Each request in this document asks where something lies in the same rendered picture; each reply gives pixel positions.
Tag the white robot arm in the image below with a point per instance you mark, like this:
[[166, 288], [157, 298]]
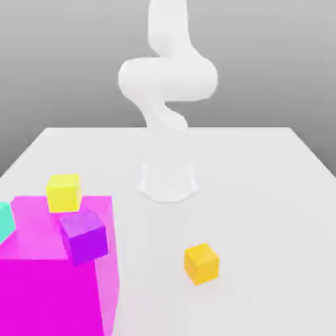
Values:
[[168, 78]]

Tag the small orange cube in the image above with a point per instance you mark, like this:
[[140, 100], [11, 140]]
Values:
[[201, 263]]

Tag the small yellow cube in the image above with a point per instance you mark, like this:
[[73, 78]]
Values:
[[63, 194]]

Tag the small purple cube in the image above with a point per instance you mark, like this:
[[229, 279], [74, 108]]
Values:
[[85, 239]]

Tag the small turquoise cube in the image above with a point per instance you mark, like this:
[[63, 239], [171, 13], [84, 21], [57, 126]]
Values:
[[4, 223]]

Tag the large magenta box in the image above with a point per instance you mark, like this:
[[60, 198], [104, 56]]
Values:
[[44, 294]]

